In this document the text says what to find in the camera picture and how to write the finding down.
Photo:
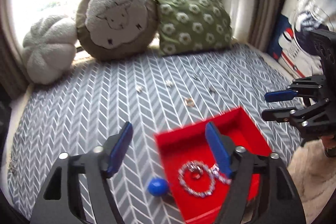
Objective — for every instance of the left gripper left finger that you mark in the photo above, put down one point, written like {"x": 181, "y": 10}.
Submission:
{"x": 59, "y": 200}

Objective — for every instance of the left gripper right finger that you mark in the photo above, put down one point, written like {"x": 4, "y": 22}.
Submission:
{"x": 277, "y": 200}

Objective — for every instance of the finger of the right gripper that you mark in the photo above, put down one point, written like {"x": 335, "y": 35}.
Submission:
{"x": 279, "y": 115}
{"x": 281, "y": 95}

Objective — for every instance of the red plastic tray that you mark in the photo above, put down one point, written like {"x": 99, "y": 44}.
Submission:
{"x": 178, "y": 146}

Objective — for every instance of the silver flower brooch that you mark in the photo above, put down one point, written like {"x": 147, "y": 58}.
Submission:
{"x": 169, "y": 83}

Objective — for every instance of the person's hand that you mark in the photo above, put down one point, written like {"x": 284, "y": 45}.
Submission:
{"x": 328, "y": 141}

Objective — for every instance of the blue ball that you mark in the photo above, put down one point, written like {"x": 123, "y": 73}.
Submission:
{"x": 158, "y": 187}

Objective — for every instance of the astronaut print pillow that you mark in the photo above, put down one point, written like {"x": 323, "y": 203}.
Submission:
{"x": 290, "y": 45}

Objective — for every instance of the green daisy pillow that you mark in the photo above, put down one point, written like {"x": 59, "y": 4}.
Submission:
{"x": 192, "y": 26}

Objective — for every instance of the grey chevron bed cover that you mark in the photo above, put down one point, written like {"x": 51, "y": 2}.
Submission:
{"x": 95, "y": 99}

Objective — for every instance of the small silver stud earring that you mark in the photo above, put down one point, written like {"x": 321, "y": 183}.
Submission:
{"x": 139, "y": 88}

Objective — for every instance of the white pumpkin cushion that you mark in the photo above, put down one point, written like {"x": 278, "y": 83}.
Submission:
{"x": 49, "y": 48}

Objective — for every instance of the round sheep cushion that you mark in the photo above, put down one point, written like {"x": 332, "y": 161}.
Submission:
{"x": 116, "y": 29}

